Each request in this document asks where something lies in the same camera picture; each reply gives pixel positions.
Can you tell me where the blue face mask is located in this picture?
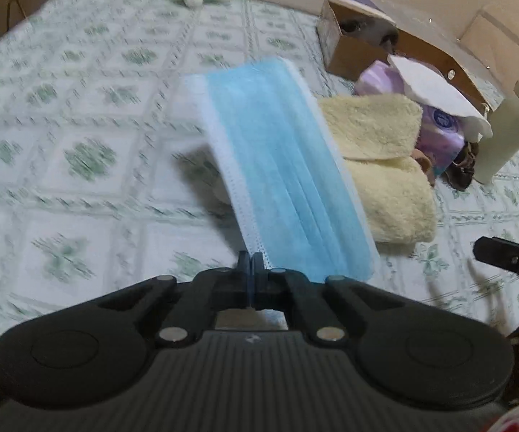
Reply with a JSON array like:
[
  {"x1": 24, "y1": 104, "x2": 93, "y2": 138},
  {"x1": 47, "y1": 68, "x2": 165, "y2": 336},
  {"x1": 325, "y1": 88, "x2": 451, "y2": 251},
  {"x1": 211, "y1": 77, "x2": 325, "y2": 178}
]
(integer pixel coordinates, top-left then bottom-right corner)
[{"x1": 183, "y1": 57, "x2": 381, "y2": 283}]

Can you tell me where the yellow fluffy towel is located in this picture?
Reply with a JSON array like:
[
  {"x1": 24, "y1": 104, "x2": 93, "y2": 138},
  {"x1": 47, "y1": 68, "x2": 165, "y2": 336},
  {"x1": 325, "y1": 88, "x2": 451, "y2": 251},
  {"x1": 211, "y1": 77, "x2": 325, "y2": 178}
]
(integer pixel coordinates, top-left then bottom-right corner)
[{"x1": 320, "y1": 94, "x2": 438, "y2": 244}]

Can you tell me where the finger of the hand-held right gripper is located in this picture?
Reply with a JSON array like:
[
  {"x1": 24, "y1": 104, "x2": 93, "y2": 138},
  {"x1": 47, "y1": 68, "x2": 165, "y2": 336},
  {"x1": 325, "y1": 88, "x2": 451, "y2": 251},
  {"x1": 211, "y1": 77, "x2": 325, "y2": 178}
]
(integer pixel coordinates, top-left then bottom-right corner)
[{"x1": 473, "y1": 236, "x2": 519, "y2": 289}]

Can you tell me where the purple tissue pack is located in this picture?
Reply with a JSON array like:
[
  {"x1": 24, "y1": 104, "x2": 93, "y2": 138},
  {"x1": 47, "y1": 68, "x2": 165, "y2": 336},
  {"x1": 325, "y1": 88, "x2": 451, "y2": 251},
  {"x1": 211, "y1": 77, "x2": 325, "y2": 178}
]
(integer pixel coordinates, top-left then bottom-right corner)
[{"x1": 356, "y1": 60, "x2": 469, "y2": 178}]

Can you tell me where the brown cardboard box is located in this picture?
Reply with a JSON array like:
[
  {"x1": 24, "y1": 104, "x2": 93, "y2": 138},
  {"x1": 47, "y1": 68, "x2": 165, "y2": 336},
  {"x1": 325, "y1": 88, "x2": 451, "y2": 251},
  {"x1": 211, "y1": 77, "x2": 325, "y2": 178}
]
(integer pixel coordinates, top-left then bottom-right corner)
[{"x1": 317, "y1": 0, "x2": 496, "y2": 113}]

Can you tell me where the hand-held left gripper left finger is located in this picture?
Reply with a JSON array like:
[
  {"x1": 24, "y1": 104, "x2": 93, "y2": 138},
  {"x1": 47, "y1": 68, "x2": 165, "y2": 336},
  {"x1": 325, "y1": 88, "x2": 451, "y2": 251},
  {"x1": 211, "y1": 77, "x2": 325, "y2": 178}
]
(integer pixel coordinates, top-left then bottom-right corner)
[{"x1": 93, "y1": 251, "x2": 252, "y2": 347}]

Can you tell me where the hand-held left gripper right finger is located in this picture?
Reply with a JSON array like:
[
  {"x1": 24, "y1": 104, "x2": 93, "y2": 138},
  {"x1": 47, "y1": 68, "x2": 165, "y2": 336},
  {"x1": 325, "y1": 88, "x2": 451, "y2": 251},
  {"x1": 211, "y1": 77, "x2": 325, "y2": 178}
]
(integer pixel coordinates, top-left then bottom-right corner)
[{"x1": 251, "y1": 254, "x2": 404, "y2": 346}]

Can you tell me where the green floral tablecloth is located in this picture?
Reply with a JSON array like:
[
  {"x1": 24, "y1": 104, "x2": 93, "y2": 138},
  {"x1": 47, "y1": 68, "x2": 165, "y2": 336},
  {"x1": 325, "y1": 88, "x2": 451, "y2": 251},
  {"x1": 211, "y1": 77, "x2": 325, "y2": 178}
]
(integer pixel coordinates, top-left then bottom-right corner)
[{"x1": 0, "y1": 0, "x2": 519, "y2": 388}]

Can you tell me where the cream white bottle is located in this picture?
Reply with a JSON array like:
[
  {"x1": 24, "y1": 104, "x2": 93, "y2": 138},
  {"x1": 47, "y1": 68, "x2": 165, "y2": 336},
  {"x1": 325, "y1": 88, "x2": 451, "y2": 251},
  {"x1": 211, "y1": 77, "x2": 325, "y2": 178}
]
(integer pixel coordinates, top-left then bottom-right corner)
[{"x1": 473, "y1": 74, "x2": 519, "y2": 185}]

